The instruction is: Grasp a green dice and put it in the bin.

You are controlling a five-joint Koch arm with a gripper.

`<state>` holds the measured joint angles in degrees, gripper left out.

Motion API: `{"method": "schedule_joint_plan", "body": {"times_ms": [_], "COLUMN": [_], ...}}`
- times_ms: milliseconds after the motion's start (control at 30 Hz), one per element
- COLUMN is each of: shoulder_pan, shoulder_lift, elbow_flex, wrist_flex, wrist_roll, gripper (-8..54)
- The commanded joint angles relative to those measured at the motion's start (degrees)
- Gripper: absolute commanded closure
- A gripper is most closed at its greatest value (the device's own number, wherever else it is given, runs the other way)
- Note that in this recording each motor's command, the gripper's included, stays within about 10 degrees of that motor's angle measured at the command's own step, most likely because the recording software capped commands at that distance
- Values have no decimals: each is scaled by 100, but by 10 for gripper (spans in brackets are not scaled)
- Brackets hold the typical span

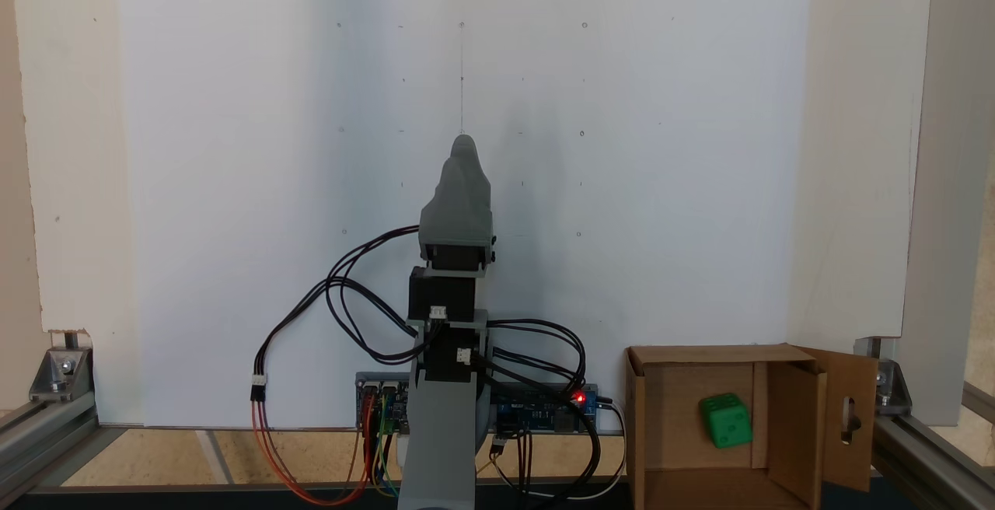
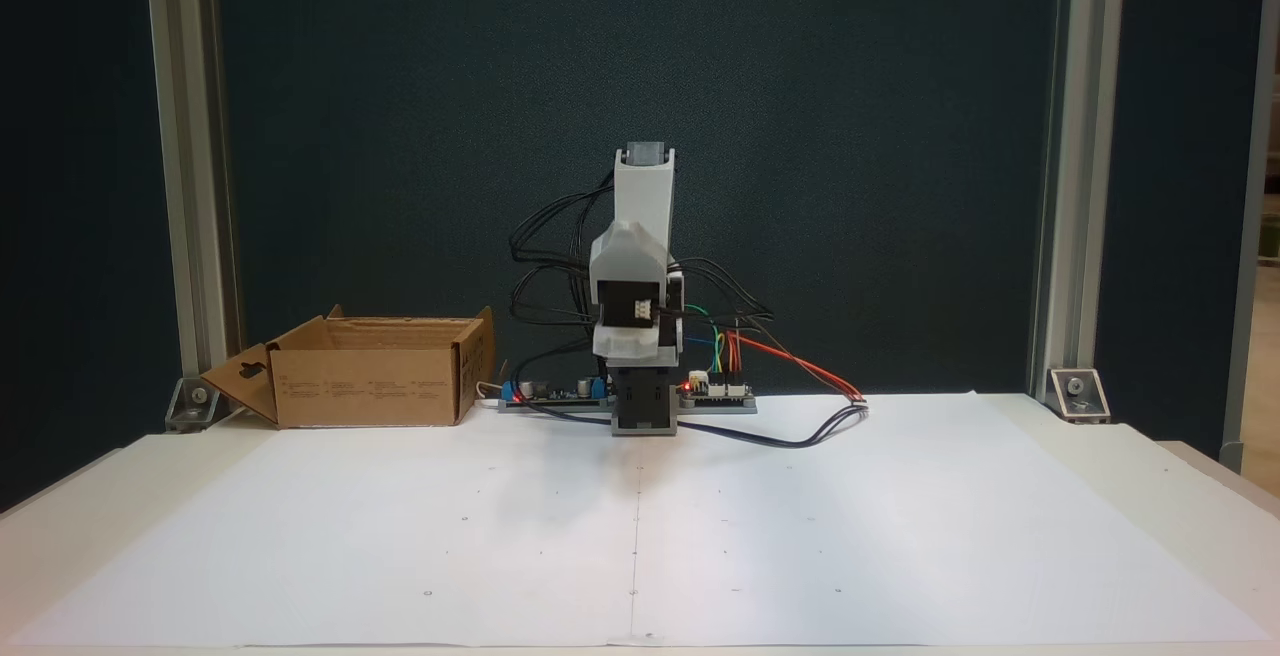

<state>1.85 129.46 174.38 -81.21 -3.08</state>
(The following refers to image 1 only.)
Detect white paper sheet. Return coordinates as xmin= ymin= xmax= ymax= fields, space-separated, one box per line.
xmin=117 ymin=0 xmax=813 ymax=429

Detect circuit board with jumper wires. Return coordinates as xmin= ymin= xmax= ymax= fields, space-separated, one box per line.
xmin=355 ymin=372 xmax=413 ymax=435

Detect green jumper wire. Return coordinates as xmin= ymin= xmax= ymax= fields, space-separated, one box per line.
xmin=376 ymin=395 xmax=402 ymax=497

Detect blue circuit board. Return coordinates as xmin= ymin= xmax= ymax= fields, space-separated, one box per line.
xmin=491 ymin=382 xmax=601 ymax=436

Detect open cardboard box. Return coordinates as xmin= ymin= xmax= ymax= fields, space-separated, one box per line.
xmin=624 ymin=343 xmax=881 ymax=510

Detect dark cable with white connector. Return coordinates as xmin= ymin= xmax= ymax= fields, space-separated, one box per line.
xmin=250 ymin=224 xmax=424 ymax=403

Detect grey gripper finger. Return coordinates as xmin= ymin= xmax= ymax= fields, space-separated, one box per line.
xmin=424 ymin=154 xmax=466 ymax=223
xmin=455 ymin=134 xmax=494 ymax=223

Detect metal corner bracket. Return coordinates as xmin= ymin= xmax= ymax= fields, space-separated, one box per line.
xmin=30 ymin=347 xmax=96 ymax=403
xmin=876 ymin=358 xmax=913 ymax=417

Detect aluminium frame rail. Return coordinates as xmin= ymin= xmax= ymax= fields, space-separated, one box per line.
xmin=871 ymin=382 xmax=995 ymax=510
xmin=0 ymin=393 xmax=127 ymax=505

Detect orange jumper wire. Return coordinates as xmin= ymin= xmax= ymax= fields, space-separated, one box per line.
xmin=251 ymin=397 xmax=379 ymax=507

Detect black servo cable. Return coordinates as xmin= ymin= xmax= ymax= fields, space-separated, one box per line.
xmin=476 ymin=319 xmax=590 ymax=417
xmin=325 ymin=281 xmax=427 ymax=365

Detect brown jumper wire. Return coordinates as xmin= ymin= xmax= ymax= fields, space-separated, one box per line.
xmin=345 ymin=417 xmax=371 ymax=495

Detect green die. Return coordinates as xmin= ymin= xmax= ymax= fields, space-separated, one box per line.
xmin=699 ymin=393 xmax=753 ymax=449

